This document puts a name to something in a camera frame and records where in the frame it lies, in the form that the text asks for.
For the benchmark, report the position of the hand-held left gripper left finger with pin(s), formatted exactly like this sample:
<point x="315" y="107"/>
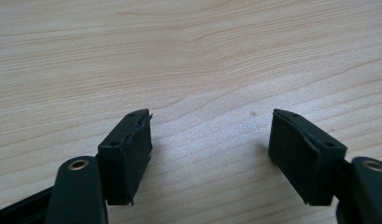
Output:
<point x="124" y="161"/>

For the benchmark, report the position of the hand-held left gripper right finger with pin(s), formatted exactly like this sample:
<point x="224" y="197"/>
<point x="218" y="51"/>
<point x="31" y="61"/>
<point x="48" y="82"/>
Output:
<point x="299" y="155"/>

